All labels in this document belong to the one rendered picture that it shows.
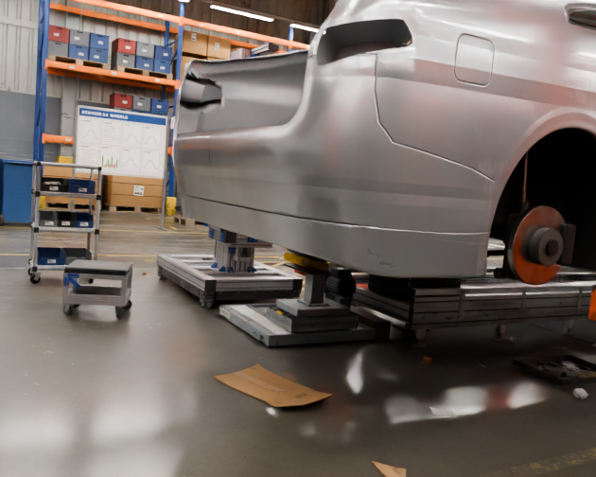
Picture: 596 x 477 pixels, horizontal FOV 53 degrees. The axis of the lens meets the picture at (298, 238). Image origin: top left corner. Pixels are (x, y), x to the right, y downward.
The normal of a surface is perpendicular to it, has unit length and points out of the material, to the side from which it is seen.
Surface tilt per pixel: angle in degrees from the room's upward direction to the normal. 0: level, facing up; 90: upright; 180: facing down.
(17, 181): 90
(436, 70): 90
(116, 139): 90
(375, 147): 90
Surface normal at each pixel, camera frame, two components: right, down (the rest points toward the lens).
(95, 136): 0.49, 0.13
